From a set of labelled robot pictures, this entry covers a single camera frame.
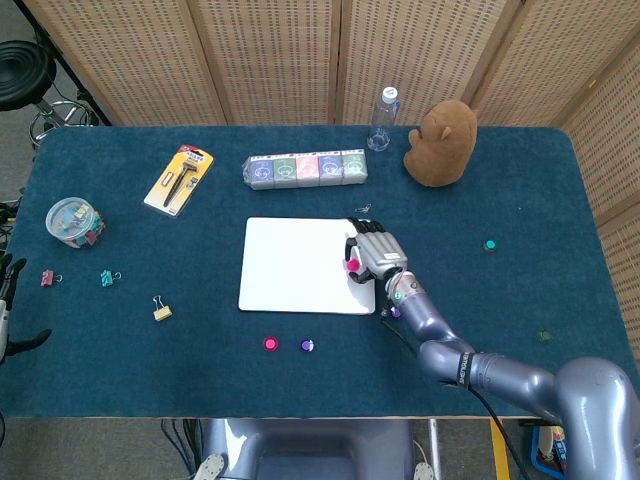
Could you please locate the teal table cloth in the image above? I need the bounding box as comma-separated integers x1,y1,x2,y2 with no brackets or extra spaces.
0,124,632,420

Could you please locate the black diagonal pole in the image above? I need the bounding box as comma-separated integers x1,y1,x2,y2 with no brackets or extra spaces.
12,0,114,127

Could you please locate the black cable bundle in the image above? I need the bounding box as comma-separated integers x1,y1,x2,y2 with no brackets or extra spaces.
159,418,201,480

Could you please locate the yellow binder clip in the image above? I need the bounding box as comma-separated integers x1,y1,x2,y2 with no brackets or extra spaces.
152,294,174,322

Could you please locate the clear jar of binder clips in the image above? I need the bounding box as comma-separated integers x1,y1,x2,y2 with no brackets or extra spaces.
45,196,107,249

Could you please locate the razor in yellow blister pack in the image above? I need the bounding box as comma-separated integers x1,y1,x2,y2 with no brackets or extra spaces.
143,144,215,218

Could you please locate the brown plush toy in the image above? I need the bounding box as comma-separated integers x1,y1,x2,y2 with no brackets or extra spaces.
403,99,479,189

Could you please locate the white magnetic board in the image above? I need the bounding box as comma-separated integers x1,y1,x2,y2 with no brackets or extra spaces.
237,216,377,316

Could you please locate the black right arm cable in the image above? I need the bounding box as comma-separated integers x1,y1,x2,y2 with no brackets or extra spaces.
379,299,526,480

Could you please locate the black round stool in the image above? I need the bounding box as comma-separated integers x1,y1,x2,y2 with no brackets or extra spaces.
0,39,101,149

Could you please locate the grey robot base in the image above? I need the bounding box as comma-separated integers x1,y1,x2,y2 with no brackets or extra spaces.
192,418,441,480

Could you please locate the blue box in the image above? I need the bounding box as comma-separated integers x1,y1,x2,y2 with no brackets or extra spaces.
529,424,569,474

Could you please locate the wrapped pack of pastel boxes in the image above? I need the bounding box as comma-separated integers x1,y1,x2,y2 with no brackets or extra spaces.
242,148,369,192

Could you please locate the clear plastic water bottle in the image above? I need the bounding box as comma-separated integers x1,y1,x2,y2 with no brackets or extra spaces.
367,86,401,153

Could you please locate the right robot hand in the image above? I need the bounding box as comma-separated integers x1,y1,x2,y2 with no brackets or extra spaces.
342,215,410,285

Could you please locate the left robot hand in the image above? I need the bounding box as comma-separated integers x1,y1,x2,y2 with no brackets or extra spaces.
0,254,54,364

